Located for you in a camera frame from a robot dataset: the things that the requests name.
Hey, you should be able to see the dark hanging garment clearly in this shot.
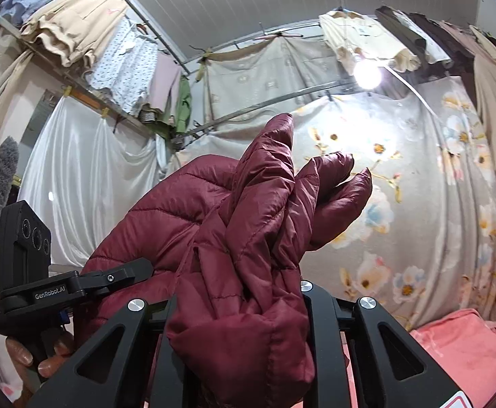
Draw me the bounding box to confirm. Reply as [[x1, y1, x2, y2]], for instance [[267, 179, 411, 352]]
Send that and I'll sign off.
[[374, 5, 450, 66]]

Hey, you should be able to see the green hanging garment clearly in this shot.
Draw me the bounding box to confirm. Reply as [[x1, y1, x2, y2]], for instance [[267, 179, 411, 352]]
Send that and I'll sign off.
[[172, 75, 194, 133]]

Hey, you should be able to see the cream printed hanging garment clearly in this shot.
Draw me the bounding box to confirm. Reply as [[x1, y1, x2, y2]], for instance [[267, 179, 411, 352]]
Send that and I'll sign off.
[[317, 10, 424, 74]]

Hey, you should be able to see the pink blanket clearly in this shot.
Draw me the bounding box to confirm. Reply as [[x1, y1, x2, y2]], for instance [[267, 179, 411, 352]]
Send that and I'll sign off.
[[341, 308, 496, 408]]

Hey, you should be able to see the beige hanging garment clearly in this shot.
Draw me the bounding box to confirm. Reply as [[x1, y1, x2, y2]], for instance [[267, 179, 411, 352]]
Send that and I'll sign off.
[[20, 0, 130, 68]]

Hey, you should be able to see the pale pink hanging garment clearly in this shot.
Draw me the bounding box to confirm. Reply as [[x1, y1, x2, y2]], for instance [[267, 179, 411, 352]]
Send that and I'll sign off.
[[147, 50, 184, 116]]

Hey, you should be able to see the pale patterned hanging sheet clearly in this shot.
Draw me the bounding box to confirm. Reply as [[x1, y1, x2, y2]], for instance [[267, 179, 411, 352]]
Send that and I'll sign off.
[[203, 35, 359, 133]]

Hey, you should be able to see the maroon quilted puffer jacket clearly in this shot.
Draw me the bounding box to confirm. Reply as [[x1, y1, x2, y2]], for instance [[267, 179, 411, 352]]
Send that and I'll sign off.
[[73, 113, 373, 408]]

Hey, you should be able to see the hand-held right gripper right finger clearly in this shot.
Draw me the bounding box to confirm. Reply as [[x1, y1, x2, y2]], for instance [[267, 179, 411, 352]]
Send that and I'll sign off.
[[300, 279, 475, 408]]

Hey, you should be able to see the white satin curtain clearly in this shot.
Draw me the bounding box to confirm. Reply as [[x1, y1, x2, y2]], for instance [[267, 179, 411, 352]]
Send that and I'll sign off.
[[18, 93, 166, 269]]

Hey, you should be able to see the grey floral curtain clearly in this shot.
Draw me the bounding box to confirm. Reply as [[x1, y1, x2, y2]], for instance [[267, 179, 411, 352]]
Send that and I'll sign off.
[[176, 77, 496, 333]]

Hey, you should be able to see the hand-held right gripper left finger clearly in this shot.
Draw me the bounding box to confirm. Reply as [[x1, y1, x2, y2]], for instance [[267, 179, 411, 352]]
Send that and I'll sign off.
[[27, 295, 189, 408]]

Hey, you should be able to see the glowing light bulb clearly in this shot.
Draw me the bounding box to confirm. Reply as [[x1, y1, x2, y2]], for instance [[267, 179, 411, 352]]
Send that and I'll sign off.
[[353, 58, 384, 89]]

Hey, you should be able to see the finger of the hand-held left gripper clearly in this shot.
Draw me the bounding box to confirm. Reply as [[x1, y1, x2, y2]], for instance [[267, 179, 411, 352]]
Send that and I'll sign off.
[[77, 257, 154, 297]]

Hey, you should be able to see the person's left hand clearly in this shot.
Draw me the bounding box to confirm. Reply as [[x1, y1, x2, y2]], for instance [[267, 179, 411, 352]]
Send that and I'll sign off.
[[5, 330, 77, 397]]

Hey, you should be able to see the curved metal rod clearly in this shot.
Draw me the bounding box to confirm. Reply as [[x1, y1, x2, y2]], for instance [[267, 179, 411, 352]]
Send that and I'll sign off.
[[174, 77, 359, 141]]

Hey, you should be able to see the white dotted hanging garment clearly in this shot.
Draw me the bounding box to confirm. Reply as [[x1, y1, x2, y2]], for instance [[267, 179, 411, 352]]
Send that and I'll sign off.
[[87, 18, 160, 116]]

